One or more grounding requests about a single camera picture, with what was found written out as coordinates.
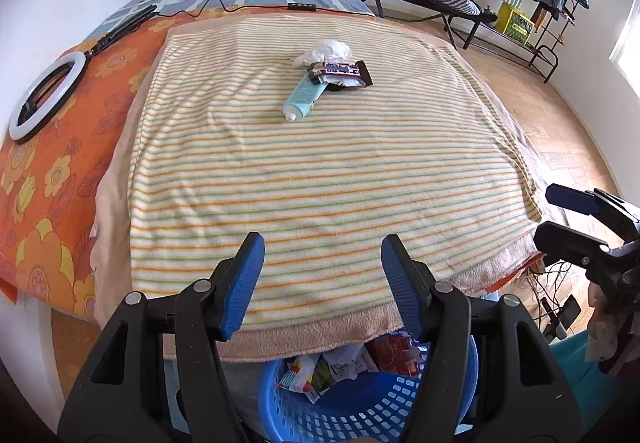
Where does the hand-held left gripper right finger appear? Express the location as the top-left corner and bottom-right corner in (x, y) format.
(380, 234), (587, 443)

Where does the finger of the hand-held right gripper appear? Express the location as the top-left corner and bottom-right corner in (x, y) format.
(532, 221), (626, 274)
(545, 183), (640, 244)

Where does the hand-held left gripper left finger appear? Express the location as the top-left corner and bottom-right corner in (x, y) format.
(57, 231), (266, 443)

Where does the red medicine box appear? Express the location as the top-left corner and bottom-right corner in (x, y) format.
(367, 333), (426, 376)

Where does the colourful snack wrapper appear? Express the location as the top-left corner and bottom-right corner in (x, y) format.
(277, 354), (321, 394)

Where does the blue plastic basket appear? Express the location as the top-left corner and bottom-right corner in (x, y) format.
(260, 333), (481, 443)

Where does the teal squeeze tube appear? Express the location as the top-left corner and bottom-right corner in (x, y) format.
(282, 70), (331, 122)

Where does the dark brown chocolate wrapper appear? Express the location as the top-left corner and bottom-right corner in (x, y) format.
(307, 60), (374, 90)

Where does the white tissue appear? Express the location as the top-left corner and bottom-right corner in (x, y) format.
(291, 39), (354, 69)

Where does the person's right forearm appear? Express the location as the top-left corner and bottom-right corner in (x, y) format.
(585, 280), (633, 374)

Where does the power strip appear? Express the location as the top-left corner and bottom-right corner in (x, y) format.
(540, 295), (583, 341)

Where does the teal cloth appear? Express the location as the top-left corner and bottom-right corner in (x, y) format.
(547, 333), (621, 424)

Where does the striped yellow blanket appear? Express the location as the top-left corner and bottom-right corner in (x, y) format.
(127, 18), (543, 329)

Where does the black clothes rack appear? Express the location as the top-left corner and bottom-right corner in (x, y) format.
(462, 0), (591, 84)

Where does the window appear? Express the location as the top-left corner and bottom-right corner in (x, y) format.
(609, 0), (640, 84)

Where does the yellow crate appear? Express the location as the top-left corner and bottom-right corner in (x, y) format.
(501, 2), (535, 44)

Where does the orange floral sheet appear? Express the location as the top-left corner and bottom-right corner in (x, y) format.
(0, 6), (533, 324)

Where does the black light stand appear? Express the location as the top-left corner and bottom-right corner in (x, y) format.
(82, 4), (160, 55)

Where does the white ring light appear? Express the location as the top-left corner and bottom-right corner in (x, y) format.
(8, 50), (87, 144)

